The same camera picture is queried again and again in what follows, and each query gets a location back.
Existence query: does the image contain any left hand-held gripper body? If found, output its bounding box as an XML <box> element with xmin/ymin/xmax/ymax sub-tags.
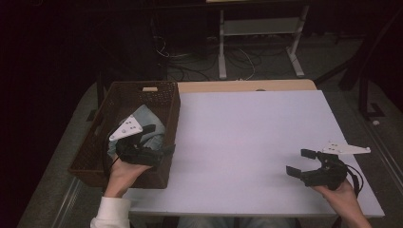
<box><xmin>108</xmin><ymin>114</ymin><xmax>165</xmax><ymax>168</ymax></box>

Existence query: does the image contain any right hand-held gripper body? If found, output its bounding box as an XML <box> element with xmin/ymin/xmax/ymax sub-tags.
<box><xmin>302</xmin><ymin>140</ymin><xmax>372</xmax><ymax>192</ymax></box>

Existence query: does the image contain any light blue denim skirt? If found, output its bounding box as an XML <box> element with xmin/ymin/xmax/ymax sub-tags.
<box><xmin>107</xmin><ymin>104</ymin><xmax>167</xmax><ymax>160</ymax></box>

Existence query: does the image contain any brown woven basket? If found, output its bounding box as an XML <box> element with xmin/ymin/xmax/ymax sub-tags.
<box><xmin>67</xmin><ymin>80</ymin><xmax>182</xmax><ymax>190</ymax></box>

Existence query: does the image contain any person's left hand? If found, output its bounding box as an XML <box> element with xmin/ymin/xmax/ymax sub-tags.
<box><xmin>104</xmin><ymin>157</ymin><xmax>152</xmax><ymax>199</ymax></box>

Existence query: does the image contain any person's right hand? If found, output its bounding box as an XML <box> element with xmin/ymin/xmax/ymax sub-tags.
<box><xmin>312</xmin><ymin>179</ymin><xmax>365</xmax><ymax>219</ymax></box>

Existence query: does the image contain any white foam board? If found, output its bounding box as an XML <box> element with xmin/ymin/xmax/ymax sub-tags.
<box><xmin>123</xmin><ymin>89</ymin><xmax>386</xmax><ymax>219</ymax></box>

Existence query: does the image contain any black metal stand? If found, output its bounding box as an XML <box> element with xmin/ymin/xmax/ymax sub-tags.
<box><xmin>313</xmin><ymin>9</ymin><xmax>403</xmax><ymax>121</ymax></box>

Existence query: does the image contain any white metal stand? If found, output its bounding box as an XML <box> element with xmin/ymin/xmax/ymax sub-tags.
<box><xmin>218</xmin><ymin>4</ymin><xmax>311</xmax><ymax>80</ymax></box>

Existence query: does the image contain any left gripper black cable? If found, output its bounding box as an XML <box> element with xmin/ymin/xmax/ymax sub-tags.
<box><xmin>107</xmin><ymin>152</ymin><xmax>125</xmax><ymax>175</ymax></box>

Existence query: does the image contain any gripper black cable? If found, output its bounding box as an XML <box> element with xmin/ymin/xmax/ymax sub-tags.
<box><xmin>107</xmin><ymin>152</ymin><xmax>125</xmax><ymax>175</ymax></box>
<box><xmin>345</xmin><ymin>162</ymin><xmax>365</xmax><ymax>199</ymax></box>

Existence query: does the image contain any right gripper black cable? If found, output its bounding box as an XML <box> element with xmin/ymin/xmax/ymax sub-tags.
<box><xmin>345</xmin><ymin>162</ymin><xmax>365</xmax><ymax>199</ymax></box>

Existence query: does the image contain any metal floor rail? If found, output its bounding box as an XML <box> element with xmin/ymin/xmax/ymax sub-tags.
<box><xmin>50</xmin><ymin>176</ymin><xmax>84</xmax><ymax>228</ymax></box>
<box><xmin>362</xmin><ymin>118</ymin><xmax>403</xmax><ymax>191</ymax></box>

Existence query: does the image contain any tangle of black floor cables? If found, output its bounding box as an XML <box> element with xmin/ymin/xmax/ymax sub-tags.
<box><xmin>153</xmin><ymin>34</ymin><xmax>264</xmax><ymax>82</ymax></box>

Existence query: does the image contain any white floor cable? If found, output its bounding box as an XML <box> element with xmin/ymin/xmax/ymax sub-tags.
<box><xmin>238</xmin><ymin>47</ymin><xmax>257</xmax><ymax>81</ymax></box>

